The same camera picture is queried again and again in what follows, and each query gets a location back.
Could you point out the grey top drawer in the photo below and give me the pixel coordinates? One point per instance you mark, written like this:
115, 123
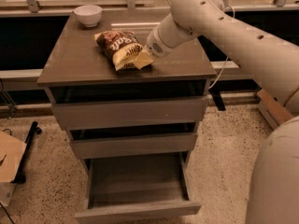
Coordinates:
132, 104

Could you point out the cardboard piece left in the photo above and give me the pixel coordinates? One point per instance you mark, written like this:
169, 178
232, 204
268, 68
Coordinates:
11, 152

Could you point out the grey drawer cabinet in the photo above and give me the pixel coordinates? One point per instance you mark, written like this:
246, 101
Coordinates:
76, 60

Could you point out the grey drawer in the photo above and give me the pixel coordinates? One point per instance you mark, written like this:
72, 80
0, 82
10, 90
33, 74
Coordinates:
134, 140
133, 188
132, 104

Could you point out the brown chip bag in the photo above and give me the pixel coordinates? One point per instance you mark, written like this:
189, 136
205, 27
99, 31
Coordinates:
121, 47

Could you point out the grey middle drawer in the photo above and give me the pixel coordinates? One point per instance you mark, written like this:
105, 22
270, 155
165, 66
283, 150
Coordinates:
134, 140

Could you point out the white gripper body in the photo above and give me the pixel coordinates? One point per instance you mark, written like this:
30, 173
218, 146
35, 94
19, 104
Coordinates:
156, 46

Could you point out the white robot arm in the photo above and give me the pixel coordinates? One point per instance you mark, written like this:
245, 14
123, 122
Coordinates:
271, 62

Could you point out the white ceramic bowl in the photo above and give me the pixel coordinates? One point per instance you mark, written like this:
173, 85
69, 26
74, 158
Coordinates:
88, 15

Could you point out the black stand leg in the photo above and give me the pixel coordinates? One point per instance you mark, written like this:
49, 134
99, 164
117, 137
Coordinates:
20, 175

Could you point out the grey bottom drawer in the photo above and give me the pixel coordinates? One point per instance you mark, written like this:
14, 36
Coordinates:
133, 188

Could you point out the cardboard box right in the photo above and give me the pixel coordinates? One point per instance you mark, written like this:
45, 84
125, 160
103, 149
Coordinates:
274, 113

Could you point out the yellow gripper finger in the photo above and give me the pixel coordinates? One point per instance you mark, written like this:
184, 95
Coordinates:
142, 59

